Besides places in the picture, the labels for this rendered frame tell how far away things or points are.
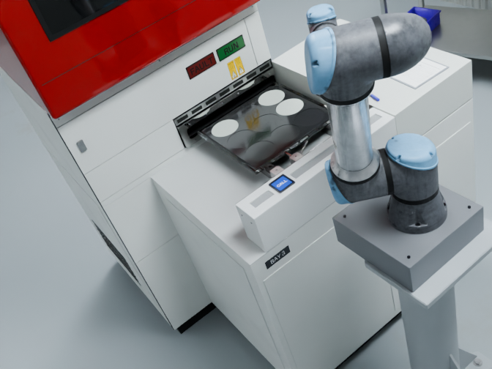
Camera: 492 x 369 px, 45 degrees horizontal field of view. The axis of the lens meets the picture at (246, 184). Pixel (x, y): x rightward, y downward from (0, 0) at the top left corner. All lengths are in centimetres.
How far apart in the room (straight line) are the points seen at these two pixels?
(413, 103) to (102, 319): 179
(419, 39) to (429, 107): 85
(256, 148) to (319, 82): 89
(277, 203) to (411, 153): 42
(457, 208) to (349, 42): 67
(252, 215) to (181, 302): 100
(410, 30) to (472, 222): 65
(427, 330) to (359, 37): 104
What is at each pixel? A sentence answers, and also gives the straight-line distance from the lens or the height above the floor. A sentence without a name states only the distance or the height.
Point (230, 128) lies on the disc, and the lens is 212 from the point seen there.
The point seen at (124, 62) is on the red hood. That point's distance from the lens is 193.
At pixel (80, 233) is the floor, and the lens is 349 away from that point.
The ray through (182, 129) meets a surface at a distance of 215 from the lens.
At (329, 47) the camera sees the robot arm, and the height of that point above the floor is 153.
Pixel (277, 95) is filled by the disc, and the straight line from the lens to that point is 221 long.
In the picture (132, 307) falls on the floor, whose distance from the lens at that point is 294.
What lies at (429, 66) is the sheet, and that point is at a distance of 207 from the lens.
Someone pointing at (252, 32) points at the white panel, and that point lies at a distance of 222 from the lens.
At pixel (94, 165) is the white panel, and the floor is 99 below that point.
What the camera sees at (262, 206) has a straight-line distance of 167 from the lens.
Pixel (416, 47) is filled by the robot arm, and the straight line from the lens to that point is 115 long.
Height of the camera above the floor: 207
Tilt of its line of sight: 39 degrees down
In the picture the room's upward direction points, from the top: 20 degrees counter-clockwise
